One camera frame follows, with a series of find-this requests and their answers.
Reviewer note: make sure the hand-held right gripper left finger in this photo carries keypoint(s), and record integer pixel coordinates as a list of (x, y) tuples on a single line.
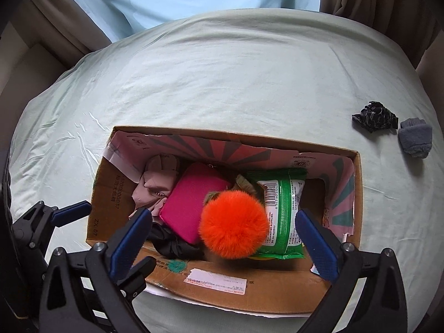
[(130, 239)]

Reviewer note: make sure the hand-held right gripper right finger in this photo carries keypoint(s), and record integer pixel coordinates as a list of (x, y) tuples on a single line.
[(317, 246)]

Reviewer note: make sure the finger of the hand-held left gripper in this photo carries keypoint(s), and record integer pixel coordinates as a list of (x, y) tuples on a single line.
[(140, 277), (71, 213)]

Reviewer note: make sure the printed cardboard box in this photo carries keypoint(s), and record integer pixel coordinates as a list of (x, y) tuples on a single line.
[(163, 274)]

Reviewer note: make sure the black cloth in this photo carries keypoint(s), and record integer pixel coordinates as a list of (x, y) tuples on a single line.
[(173, 246)]

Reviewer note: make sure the green wet wipes packet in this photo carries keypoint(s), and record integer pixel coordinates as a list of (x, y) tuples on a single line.
[(281, 215)]

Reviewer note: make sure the pink cloth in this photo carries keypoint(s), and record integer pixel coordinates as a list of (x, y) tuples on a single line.
[(152, 184)]

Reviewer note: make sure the magenta pouch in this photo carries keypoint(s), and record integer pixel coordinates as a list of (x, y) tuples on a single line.
[(187, 208)]

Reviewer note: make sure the orange fluffy pompom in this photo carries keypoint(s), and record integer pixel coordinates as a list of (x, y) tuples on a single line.
[(232, 225)]

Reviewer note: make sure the olive green cloth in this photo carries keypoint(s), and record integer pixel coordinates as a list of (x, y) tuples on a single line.
[(244, 184)]

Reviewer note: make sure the black scrunchie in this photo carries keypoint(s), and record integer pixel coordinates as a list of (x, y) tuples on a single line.
[(374, 116)]

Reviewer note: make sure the grey fuzzy sock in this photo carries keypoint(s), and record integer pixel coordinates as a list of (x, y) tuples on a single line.
[(414, 138)]

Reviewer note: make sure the beige curtain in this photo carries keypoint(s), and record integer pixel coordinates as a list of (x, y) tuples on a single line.
[(62, 10), (374, 3)]

